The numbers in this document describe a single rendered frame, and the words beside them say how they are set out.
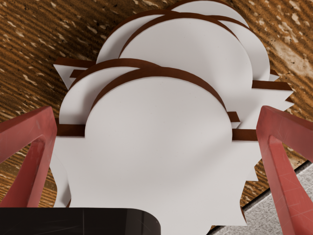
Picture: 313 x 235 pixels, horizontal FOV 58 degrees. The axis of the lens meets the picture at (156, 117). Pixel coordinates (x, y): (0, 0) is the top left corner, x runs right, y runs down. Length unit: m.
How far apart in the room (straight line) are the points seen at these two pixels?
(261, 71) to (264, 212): 0.23
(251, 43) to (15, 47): 0.16
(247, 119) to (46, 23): 0.14
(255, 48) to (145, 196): 0.10
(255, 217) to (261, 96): 0.24
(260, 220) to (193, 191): 0.22
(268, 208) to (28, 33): 0.30
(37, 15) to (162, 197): 0.14
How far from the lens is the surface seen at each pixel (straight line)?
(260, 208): 0.36
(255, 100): 0.16
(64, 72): 0.16
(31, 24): 0.21
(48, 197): 0.32
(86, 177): 0.16
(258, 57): 0.18
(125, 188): 0.16
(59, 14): 0.20
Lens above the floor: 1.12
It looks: 55 degrees down
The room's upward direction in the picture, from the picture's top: 180 degrees counter-clockwise
